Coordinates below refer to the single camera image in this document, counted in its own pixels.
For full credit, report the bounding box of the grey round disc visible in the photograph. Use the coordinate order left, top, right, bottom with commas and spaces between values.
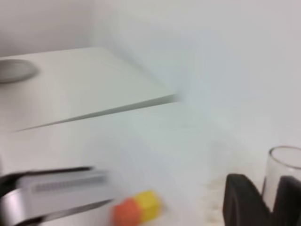
0, 59, 39, 84

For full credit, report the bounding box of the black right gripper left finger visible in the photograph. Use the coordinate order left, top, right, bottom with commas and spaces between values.
222, 174, 272, 226

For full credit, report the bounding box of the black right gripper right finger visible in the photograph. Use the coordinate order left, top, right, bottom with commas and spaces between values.
272, 176, 301, 226

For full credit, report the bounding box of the orange foam cube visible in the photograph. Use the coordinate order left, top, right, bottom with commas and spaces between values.
111, 198, 141, 226

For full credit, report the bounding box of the yellow foam cube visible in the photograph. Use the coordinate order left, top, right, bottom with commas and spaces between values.
134, 190, 162, 223

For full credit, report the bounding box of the clear glass test tube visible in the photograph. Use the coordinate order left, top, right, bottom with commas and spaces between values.
262, 146, 301, 210

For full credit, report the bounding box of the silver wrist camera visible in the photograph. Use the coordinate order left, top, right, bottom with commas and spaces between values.
0, 167, 116, 226

